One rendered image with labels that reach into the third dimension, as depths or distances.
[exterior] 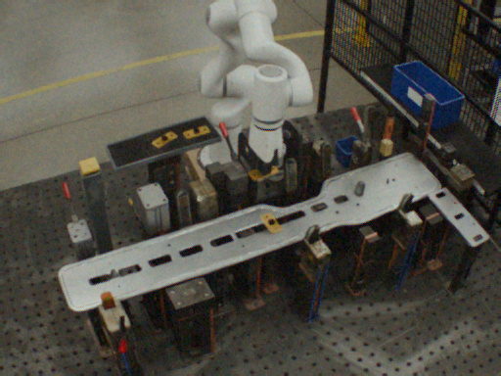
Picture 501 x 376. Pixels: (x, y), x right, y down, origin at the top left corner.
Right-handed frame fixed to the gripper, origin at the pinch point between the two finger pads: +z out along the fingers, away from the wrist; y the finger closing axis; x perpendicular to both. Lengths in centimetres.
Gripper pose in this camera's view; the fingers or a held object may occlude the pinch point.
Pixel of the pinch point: (264, 165)
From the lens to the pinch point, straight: 176.7
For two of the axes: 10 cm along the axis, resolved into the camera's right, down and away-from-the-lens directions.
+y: 5.0, 6.0, -6.2
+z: -0.4, 7.4, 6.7
